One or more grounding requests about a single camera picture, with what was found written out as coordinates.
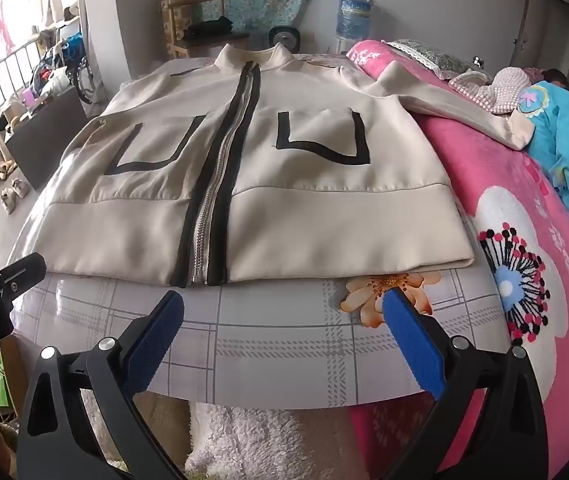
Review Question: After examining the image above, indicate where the black round fan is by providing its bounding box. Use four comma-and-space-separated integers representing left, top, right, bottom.
268, 25, 301, 53

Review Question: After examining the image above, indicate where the checked floral tablecloth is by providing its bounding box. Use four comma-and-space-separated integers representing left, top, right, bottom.
7, 52, 510, 411

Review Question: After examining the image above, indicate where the pile of clothes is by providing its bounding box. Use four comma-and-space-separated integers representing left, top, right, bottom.
24, 30, 95, 106

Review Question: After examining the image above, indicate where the wooden chair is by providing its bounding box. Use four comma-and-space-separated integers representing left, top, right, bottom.
161, 0, 250, 60

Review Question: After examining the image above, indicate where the pink floral blanket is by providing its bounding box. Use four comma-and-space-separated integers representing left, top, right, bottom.
347, 40, 569, 480

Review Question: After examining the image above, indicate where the dark grey cabinet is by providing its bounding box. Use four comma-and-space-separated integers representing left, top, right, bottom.
4, 85, 98, 193

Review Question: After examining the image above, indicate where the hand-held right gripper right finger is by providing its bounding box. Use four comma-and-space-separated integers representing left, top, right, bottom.
381, 287, 550, 480

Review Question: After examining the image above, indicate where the cream zip jacket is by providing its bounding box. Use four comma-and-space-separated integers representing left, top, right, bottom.
23, 42, 535, 288

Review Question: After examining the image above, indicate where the person's white fleece clothing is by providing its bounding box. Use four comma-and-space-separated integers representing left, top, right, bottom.
84, 395, 370, 480

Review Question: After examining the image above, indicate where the blue cartoon quilt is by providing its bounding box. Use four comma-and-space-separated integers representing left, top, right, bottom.
520, 80, 569, 261

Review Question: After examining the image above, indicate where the white water dispenser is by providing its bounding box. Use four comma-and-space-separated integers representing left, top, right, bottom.
333, 36, 365, 56

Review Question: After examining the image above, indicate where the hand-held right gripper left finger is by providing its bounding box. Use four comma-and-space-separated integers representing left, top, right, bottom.
16, 289, 186, 480

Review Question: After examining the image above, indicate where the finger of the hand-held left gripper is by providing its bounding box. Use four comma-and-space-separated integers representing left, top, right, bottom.
0, 252, 48, 306

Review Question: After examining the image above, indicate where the blue water bottle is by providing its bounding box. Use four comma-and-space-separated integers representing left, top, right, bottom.
334, 0, 375, 41

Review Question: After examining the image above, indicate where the black bag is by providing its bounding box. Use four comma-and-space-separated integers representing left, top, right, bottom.
184, 16, 238, 38

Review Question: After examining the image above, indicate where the grey patterned pillow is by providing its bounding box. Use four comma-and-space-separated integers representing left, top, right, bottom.
387, 39, 487, 80

